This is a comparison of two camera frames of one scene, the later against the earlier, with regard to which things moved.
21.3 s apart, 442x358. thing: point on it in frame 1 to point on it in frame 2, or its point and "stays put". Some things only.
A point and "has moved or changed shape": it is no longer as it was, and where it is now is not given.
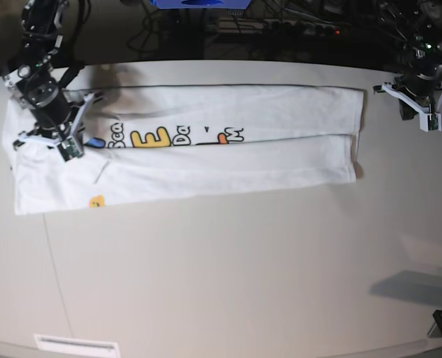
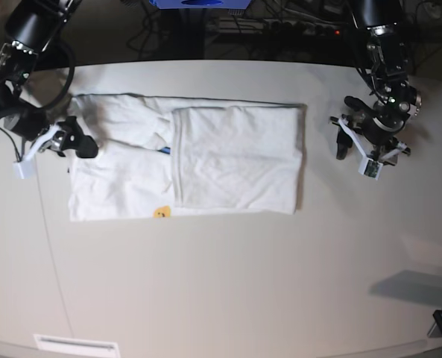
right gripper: [423, 92] to [373, 133]
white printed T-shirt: [150, 144] has moved or changed shape
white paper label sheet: [56, 347] stays put
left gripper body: [54, 116] to [40, 133]
